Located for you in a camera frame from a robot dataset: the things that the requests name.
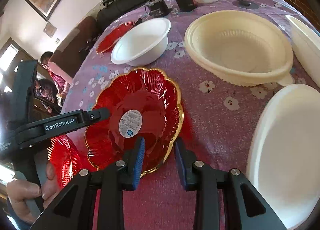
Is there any large red flower plate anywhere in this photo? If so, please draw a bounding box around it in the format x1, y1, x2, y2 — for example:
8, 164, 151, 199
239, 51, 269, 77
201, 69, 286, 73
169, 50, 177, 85
48, 135, 96, 188

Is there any large white foam bowl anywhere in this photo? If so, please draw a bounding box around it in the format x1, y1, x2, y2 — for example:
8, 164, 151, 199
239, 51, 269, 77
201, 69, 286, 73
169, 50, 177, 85
246, 84, 319, 229

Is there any small white foam bowl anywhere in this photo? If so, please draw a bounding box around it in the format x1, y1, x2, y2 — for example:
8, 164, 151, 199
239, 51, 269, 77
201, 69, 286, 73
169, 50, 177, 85
111, 18, 171, 67

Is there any cream plastic bowl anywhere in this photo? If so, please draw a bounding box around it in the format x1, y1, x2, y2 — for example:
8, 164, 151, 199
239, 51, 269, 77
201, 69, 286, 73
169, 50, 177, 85
184, 10, 294, 87

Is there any person's left hand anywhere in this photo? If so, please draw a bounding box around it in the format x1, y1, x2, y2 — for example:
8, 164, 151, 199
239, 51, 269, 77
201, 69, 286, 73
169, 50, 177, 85
7, 162, 61, 226

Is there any seated woman pink vest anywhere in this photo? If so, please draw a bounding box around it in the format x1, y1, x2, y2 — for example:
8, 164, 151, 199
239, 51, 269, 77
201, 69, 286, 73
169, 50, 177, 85
40, 51, 72, 98

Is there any purple floral tablecloth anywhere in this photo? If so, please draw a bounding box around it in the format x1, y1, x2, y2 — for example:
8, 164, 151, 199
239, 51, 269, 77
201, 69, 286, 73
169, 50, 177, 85
62, 0, 313, 229

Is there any small red plate far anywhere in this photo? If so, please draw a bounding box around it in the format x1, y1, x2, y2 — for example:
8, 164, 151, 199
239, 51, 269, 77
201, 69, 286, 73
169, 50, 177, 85
96, 21, 135, 54

